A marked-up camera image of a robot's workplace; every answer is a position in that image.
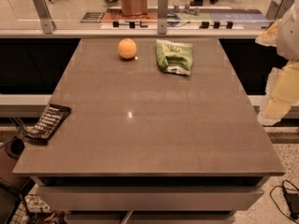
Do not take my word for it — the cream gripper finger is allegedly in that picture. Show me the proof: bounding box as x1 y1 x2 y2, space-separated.
258 61 299 126
255 20 281 47

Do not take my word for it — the green jalapeno chip bag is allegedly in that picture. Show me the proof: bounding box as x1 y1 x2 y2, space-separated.
156 39 193 76

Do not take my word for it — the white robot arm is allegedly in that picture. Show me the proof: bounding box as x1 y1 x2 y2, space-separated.
255 1 299 126

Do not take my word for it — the black rxbar chocolate bar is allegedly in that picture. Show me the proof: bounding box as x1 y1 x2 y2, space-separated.
26 104 72 141

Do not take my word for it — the orange fruit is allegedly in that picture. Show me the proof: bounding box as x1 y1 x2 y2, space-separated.
118 38 136 59

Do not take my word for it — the grey table drawer cabinet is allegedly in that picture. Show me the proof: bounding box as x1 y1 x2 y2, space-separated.
36 186 263 224

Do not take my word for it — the black round cup holder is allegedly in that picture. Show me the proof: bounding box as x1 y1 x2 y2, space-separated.
5 137 25 160

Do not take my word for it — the right metal glass post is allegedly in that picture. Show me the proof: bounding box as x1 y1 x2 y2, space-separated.
265 0 295 23

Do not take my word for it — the metal glass post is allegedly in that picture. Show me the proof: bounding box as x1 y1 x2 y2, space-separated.
157 0 168 35
33 0 56 35
265 0 295 23

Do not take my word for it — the black power adapter with cable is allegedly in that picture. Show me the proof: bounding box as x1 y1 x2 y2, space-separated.
269 180 299 224

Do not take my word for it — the middle metal glass post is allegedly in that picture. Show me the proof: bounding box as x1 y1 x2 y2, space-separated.
157 0 168 35

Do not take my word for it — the left metal glass post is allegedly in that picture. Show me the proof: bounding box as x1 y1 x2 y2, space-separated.
33 0 56 35

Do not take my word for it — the wire basket with snacks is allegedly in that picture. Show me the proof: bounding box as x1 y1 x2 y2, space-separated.
5 194 67 224

